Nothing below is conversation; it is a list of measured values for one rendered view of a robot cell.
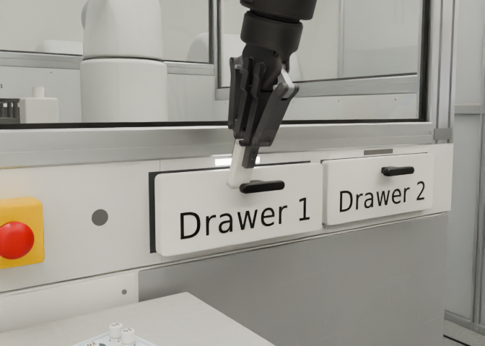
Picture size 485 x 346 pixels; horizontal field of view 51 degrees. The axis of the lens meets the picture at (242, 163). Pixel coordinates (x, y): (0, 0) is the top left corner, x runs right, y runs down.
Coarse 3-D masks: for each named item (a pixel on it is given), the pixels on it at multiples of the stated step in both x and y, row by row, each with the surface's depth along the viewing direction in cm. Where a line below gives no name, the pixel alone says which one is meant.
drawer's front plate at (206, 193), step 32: (160, 192) 67; (192, 192) 70; (224, 192) 73; (288, 192) 79; (320, 192) 83; (160, 224) 68; (192, 224) 70; (224, 224) 73; (256, 224) 76; (288, 224) 80; (320, 224) 84
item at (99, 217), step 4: (96, 212) 66; (100, 212) 66; (104, 212) 66; (92, 216) 66; (96, 216) 66; (100, 216) 66; (104, 216) 66; (92, 220) 66; (96, 220) 66; (100, 220) 66; (104, 220) 66; (96, 224) 66; (100, 224) 66
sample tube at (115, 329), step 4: (112, 324) 49; (116, 324) 49; (120, 324) 49; (112, 328) 48; (116, 328) 48; (120, 328) 48; (112, 332) 48; (116, 332) 48; (120, 332) 48; (112, 336) 48; (116, 336) 48; (120, 336) 48; (112, 340) 48; (116, 340) 48; (120, 340) 49
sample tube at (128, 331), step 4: (128, 328) 48; (124, 332) 47; (128, 332) 47; (132, 332) 47; (124, 336) 47; (128, 336) 47; (132, 336) 47; (124, 340) 47; (128, 340) 47; (132, 340) 47; (124, 344) 47; (128, 344) 47; (132, 344) 47
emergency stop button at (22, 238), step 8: (8, 224) 54; (16, 224) 54; (24, 224) 55; (0, 232) 53; (8, 232) 53; (16, 232) 54; (24, 232) 54; (32, 232) 55; (0, 240) 53; (8, 240) 53; (16, 240) 54; (24, 240) 54; (32, 240) 55; (0, 248) 53; (8, 248) 53; (16, 248) 54; (24, 248) 54; (8, 256) 54; (16, 256) 54
